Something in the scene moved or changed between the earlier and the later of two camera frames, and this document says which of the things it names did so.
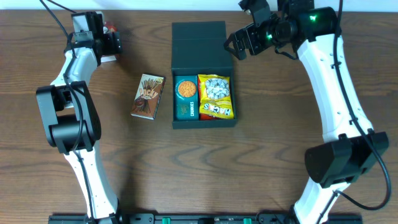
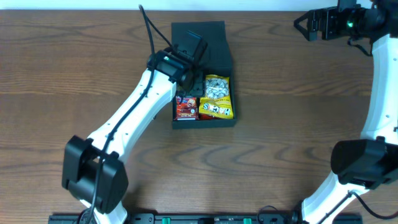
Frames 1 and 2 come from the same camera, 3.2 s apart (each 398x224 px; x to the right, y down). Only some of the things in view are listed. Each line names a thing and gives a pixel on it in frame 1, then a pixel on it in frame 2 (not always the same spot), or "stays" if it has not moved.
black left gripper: (109, 40) → (199, 89)
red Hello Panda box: (112, 27) → (186, 108)
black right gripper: (250, 34) → (328, 15)
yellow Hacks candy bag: (214, 95) stays
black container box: (198, 48) stays
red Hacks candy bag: (203, 117) stays
